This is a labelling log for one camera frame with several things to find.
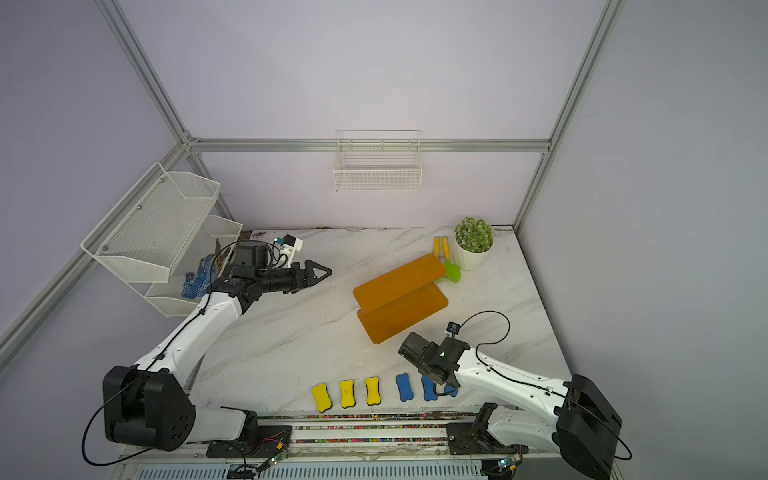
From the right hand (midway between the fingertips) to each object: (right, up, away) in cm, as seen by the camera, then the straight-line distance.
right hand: (438, 369), depth 81 cm
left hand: (-32, +25, -2) cm, 41 cm away
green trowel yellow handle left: (+5, +36, +33) cm, 49 cm away
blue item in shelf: (-71, +22, +6) cm, 75 cm away
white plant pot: (+14, +30, +22) cm, 40 cm away
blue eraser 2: (-3, -5, +1) cm, 6 cm away
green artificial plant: (+15, +39, +18) cm, 45 cm away
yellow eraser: (-25, -6, -2) cm, 26 cm away
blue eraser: (-9, -5, 0) cm, 11 cm away
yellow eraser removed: (-32, -8, -1) cm, 33 cm away
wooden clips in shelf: (-69, +32, +14) cm, 77 cm away
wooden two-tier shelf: (-11, +19, +3) cm, 22 cm away
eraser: (-18, -6, 0) cm, 19 cm away
